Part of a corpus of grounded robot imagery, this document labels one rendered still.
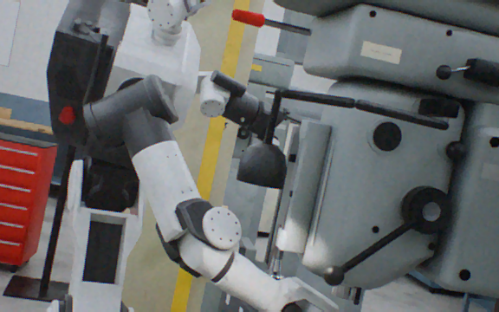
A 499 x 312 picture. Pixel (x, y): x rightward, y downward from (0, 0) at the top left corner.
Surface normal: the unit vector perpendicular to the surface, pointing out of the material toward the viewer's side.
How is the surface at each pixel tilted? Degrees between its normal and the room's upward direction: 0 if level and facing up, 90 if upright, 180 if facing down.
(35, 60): 90
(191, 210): 55
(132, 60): 76
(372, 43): 90
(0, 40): 90
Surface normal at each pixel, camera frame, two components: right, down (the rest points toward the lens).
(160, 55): 0.35, -0.74
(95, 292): 0.37, -0.16
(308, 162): 0.19, 0.09
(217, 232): 0.55, -0.43
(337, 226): -0.46, -0.05
